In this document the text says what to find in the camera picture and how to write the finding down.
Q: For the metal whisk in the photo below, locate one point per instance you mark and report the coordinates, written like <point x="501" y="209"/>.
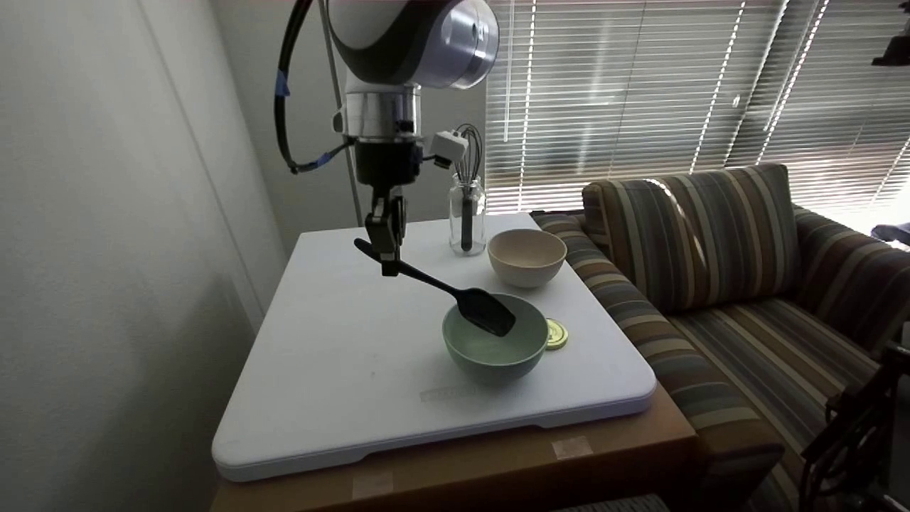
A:
<point x="470" y="167"/>

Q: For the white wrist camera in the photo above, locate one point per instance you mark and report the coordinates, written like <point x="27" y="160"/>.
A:
<point x="447" y="150"/>

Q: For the black plastic spoon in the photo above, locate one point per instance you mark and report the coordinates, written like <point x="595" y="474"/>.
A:
<point x="472" y="303"/>

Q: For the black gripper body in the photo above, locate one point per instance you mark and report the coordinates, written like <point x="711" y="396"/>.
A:
<point x="386" y="168"/>

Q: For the clear glass jar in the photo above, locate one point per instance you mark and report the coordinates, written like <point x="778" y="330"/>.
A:
<point x="467" y="218"/>

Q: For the beige bowl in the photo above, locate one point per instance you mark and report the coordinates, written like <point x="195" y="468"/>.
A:
<point x="526" y="256"/>

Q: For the black metal stand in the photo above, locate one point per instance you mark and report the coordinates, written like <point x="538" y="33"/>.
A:
<point x="842" y="464"/>

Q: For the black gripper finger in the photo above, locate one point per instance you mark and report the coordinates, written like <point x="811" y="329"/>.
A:
<point x="391" y="252"/>
<point x="376" y="235"/>

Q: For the striped sofa cushion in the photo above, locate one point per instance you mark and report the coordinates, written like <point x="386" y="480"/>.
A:
<point x="699" y="239"/>

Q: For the green bowl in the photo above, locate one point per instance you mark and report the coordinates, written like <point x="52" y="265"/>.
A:
<point x="492" y="357"/>

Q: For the striped sofa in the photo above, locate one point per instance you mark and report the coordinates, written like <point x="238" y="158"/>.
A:
<point x="754" y="376"/>

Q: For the window blinds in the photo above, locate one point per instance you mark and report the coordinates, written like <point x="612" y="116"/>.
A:
<point x="617" y="90"/>

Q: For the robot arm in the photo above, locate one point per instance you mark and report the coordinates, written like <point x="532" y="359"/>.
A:
<point x="393" y="50"/>

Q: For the brown cardboard box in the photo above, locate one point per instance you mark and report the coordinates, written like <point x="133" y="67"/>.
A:
<point x="508" y="471"/>

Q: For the white table board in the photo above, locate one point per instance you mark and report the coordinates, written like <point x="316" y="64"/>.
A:
<point x="350" y="363"/>

